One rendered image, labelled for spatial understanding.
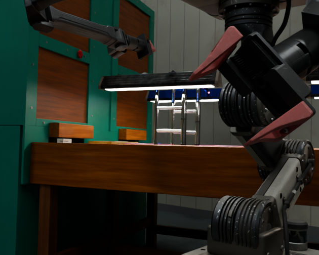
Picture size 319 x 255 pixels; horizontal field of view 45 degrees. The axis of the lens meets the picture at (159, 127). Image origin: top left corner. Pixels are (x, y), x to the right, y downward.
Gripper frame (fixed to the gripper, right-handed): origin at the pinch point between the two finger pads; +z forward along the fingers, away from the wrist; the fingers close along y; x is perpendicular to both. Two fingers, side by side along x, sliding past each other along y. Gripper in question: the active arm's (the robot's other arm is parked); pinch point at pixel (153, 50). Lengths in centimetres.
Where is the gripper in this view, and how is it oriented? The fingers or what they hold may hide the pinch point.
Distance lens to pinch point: 181.1
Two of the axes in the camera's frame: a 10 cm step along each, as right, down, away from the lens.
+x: 7.6, -3.4, -5.6
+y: 2.5, 9.4, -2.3
